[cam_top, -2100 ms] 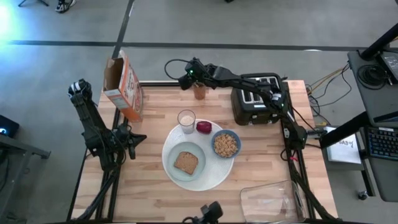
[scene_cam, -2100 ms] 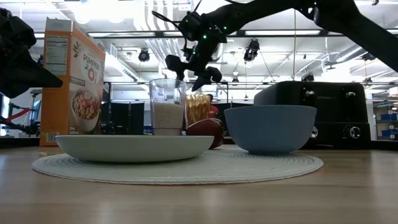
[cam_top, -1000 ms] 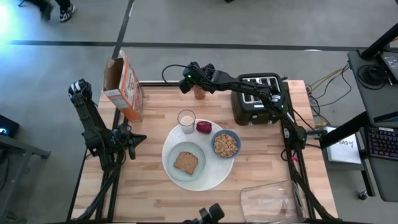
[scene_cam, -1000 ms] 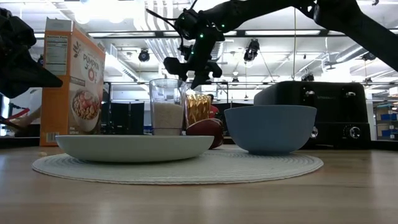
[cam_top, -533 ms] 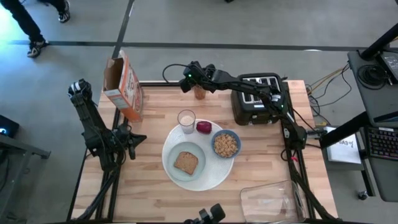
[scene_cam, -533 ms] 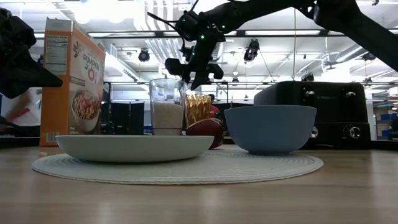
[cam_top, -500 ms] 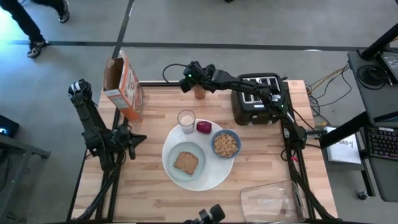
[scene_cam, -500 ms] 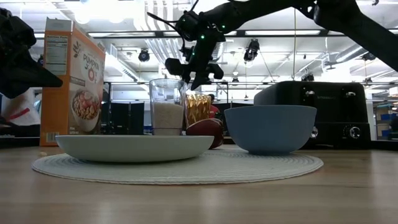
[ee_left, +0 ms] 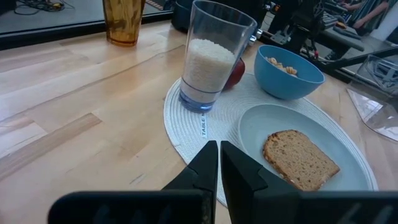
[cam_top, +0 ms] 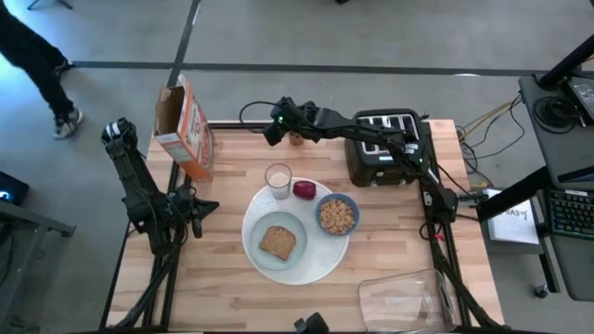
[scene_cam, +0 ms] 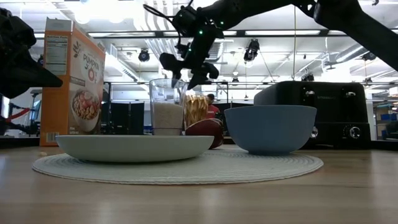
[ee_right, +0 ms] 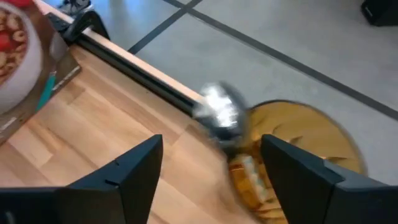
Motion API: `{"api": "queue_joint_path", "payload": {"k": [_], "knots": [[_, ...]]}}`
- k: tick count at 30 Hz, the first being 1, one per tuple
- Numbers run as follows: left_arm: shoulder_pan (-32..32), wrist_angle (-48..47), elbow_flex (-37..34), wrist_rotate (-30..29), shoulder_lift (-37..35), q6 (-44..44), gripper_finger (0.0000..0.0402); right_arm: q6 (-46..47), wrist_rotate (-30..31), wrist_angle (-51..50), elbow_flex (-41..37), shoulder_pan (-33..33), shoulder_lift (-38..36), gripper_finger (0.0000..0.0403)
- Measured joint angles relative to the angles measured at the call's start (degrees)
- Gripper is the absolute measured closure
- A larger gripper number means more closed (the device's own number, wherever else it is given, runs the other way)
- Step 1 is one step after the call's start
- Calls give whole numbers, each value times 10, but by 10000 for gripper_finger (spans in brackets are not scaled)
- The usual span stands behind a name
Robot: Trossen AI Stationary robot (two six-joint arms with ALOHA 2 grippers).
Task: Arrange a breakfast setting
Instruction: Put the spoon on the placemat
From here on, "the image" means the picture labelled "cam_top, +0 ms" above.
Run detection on laptop screen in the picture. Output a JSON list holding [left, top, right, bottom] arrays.
[[556, 164, 594, 185]]

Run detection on brown toast slice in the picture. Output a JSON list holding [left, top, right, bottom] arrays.
[[258, 225, 297, 262]]

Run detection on coiled black cable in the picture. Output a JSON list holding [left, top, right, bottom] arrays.
[[532, 95, 576, 135]]

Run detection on grey connector box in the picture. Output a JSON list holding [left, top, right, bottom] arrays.
[[457, 190, 488, 208]]

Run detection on orange cereal box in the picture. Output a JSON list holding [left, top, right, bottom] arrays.
[[153, 73, 215, 183]]

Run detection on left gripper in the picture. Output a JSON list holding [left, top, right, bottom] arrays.
[[170, 183, 221, 239]]

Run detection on clear plastic container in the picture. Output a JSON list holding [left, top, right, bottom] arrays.
[[357, 267, 458, 333]]

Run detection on black tripod leg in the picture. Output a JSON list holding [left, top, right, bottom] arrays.
[[26, 0, 74, 11]]

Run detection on red apple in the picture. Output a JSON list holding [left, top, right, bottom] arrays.
[[291, 180, 317, 201]]

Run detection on white round woven placemat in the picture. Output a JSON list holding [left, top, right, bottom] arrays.
[[240, 177, 350, 286]]

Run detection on black aluminium table frame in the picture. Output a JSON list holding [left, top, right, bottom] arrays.
[[99, 110, 507, 334]]

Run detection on black four-slot toaster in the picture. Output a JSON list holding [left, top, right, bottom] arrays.
[[343, 109, 432, 188]]

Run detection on person's shoe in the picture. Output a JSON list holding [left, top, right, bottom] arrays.
[[53, 107, 85, 140], [53, 58, 75, 78]]

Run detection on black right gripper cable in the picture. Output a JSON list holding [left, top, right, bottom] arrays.
[[239, 100, 279, 135]]

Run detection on white paper sheet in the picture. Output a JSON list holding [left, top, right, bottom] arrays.
[[486, 187, 540, 246]]

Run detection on grey metal stand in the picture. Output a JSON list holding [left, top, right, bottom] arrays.
[[0, 199, 76, 333]]

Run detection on black loose cable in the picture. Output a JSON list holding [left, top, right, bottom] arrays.
[[457, 92, 526, 175]]

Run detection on black phone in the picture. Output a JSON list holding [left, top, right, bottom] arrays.
[[563, 76, 594, 122]]

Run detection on clear drinking glass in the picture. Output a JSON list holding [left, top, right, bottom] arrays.
[[264, 162, 293, 201]]

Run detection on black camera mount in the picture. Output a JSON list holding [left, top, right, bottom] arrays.
[[293, 311, 330, 334]]

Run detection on black monitor pole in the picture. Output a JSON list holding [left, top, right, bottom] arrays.
[[536, 34, 594, 92]]

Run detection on grey desk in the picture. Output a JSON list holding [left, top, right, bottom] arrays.
[[517, 73, 594, 302]]

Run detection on blue bowl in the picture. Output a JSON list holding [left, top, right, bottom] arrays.
[[315, 192, 361, 238]]

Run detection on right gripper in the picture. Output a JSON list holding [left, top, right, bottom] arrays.
[[262, 96, 322, 148]]

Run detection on black slanted beam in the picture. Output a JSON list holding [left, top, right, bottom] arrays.
[[476, 165, 553, 222]]

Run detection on toasted cereal pieces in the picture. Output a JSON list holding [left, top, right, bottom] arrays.
[[318, 199, 356, 235]]

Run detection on yellow cable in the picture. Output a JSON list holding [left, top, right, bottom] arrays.
[[457, 100, 511, 140]]

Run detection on pale blue plate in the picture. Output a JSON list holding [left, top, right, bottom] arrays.
[[249, 211, 308, 273]]

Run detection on black device with blue light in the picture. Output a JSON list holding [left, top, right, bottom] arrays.
[[0, 171, 30, 208]]

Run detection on person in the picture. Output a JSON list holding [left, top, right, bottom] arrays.
[[0, 0, 85, 140]]

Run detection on black keyboard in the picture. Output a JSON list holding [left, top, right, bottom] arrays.
[[547, 187, 594, 241]]

